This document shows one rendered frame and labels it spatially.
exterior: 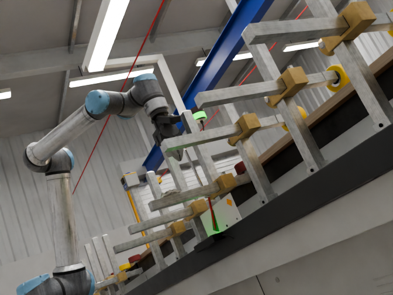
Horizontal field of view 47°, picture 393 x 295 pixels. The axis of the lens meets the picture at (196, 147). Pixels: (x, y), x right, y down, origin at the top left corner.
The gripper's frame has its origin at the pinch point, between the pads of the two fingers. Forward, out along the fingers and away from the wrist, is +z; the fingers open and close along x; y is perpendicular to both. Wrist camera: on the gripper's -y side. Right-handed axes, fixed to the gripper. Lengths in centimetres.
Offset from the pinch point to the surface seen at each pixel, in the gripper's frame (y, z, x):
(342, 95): -58, 13, -24
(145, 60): 152, -140, -90
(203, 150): -4.8, 1.3, -7.5
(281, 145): -25.2, 13.0, -24.4
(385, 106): -80, 26, -8
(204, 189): -8.5, 16.5, 0.7
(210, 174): -4.8, 10.7, -6.6
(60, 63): 495, -372, -135
